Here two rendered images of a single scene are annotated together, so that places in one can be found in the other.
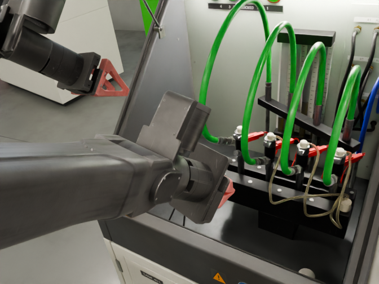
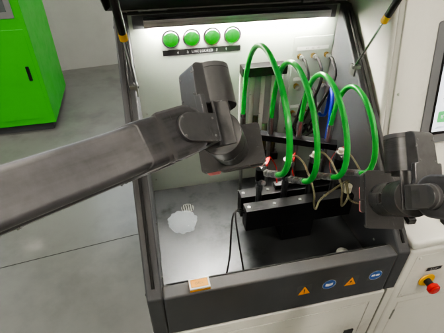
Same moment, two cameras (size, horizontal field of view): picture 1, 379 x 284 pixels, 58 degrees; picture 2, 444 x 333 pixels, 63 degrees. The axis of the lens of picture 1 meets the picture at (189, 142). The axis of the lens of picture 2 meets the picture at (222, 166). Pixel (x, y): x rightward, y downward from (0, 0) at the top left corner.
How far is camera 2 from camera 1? 0.60 m
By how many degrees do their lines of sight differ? 38
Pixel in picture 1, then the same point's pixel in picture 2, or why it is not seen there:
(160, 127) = (425, 159)
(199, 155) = (374, 179)
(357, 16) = (299, 46)
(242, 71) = not seen: hidden behind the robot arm
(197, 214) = (398, 222)
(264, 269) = (343, 259)
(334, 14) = (282, 47)
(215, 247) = (300, 266)
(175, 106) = (425, 141)
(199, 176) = not seen: hidden behind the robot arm
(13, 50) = (238, 141)
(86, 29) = not seen: outside the picture
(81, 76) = (252, 150)
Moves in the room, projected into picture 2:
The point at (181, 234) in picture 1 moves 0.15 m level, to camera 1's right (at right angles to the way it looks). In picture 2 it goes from (266, 273) to (298, 239)
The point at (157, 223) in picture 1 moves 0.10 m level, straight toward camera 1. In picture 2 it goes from (237, 278) to (274, 297)
